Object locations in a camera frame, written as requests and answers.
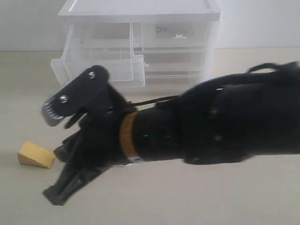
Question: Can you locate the white translucent drawer cabinet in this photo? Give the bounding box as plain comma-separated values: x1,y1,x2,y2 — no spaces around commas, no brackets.
58,0,222,93

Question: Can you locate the bottom wide translucent drawer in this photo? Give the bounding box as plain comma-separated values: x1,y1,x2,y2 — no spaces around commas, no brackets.
143,75,202,92

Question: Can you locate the middle wide translucent drawer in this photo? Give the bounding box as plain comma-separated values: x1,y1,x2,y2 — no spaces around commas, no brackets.
143,52,205,72

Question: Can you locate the black binder clip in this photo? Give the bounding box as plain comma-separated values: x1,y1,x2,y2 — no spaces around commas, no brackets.
155,26,166,36

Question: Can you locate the wide translucent drawer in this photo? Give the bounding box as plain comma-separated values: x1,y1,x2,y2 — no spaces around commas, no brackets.
143,52,205,72
143,75,202,92

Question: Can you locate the black cable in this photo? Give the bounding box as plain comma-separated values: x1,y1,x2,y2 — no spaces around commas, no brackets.
131,95,183,109

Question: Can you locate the yellow cheese wedge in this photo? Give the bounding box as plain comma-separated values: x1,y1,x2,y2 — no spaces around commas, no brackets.
17,141,55,169

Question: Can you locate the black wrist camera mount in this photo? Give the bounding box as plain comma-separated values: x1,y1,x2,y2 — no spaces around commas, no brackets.
42,65,109,127

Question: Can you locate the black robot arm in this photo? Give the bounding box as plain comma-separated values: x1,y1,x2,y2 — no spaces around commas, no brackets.
42,62,300,206

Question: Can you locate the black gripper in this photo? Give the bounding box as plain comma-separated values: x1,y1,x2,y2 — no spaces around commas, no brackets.
43,84,141,206

